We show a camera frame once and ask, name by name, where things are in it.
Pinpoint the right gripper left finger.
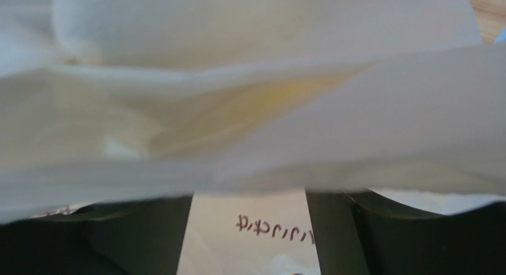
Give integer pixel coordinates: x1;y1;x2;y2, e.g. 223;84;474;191
79;196;192;274

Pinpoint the yellow fake banana piece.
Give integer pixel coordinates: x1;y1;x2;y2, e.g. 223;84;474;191
148;71;358;157

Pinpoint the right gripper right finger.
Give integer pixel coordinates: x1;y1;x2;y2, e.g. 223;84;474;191
306;191;443;274

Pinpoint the translucent plastic bag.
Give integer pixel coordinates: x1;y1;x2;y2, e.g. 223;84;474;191
0;0;506;275

